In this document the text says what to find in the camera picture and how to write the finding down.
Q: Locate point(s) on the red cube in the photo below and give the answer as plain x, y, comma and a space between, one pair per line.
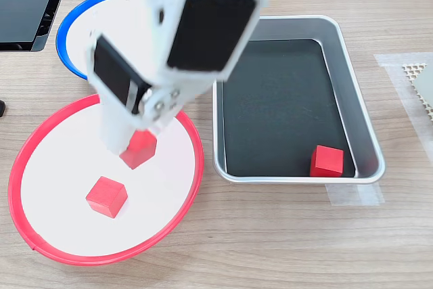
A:
106, 196
140, 153
326, 162

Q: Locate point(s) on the small black object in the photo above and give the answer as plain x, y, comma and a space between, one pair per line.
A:
2, 108

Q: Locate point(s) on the red-rimmed white plate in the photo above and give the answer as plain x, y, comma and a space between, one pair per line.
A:
67, 167

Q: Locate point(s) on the black tray mat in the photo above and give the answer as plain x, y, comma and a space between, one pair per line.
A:
277, 106

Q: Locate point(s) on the clear tape strip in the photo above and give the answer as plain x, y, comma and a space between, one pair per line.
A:
399, 79
355, 196

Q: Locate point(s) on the blue-rimmed white plate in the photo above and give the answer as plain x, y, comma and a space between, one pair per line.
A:
78, 32

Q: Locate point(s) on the steel tray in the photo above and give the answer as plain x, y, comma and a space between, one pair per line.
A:
362, 113

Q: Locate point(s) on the black electronic device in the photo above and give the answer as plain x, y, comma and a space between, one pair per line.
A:
20, 15

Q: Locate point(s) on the pale perforated base plate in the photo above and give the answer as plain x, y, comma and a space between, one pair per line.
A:
412, 70

